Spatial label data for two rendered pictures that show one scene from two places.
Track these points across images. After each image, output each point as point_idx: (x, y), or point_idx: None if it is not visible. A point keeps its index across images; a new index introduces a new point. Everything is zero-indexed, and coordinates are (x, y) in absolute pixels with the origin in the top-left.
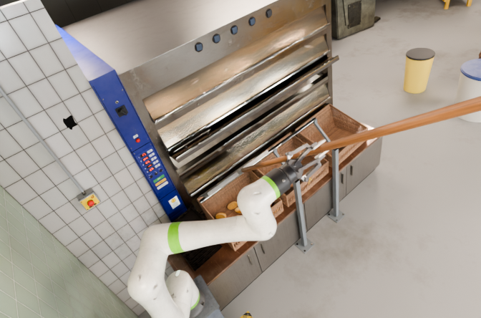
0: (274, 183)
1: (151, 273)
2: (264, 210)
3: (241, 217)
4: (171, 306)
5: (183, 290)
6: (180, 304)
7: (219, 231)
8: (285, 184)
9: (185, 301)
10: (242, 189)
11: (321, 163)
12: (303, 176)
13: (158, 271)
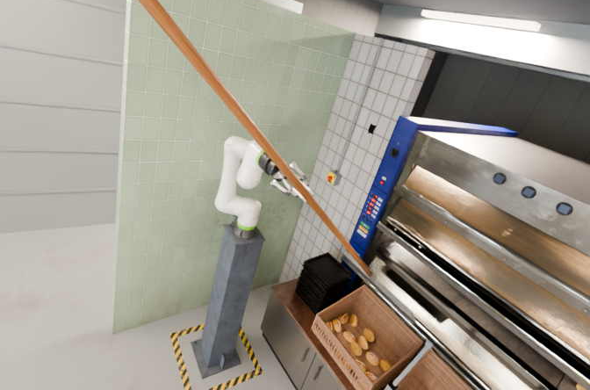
0: (263, 151)
1: (235, 141)
2: (247, 154)
3: None
4: (226, 177)
5: (243, 203)
6: (234, 200)
7: None
8: (263, 160)
9: (236, 205)
10: None
11: (286, 191)
12: (275, 181)
13: (237, 146)
